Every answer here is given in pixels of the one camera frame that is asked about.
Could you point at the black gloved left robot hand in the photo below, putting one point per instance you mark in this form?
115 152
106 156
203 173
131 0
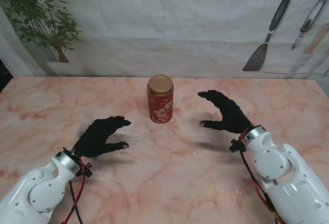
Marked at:
99 138

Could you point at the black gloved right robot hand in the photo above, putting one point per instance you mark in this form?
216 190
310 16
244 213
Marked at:
230 116

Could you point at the red floral tea canister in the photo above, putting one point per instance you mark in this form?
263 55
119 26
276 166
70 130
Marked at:
160 108

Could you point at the gold round canister lid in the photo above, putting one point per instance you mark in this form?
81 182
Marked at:
160 85

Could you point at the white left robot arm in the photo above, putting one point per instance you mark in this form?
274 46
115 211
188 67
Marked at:
36 190

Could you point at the white printed backdrop cloth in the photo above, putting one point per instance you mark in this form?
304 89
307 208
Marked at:
164 28

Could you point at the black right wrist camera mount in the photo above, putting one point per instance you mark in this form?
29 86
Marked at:
236 146

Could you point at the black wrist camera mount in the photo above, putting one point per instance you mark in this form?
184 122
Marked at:
236 146
86 170

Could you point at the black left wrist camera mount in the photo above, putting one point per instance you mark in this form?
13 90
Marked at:
86 170

